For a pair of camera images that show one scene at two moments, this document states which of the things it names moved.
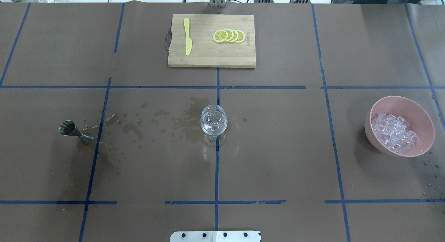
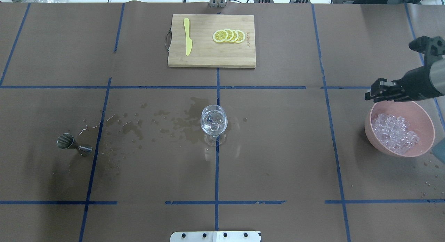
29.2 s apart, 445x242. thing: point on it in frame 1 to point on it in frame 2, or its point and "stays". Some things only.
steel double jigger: x=68 y=128 to x=65 y=141
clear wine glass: x=213 y=121 stays
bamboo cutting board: x=205 y=52 stays
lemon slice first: x=219 y=36 stays
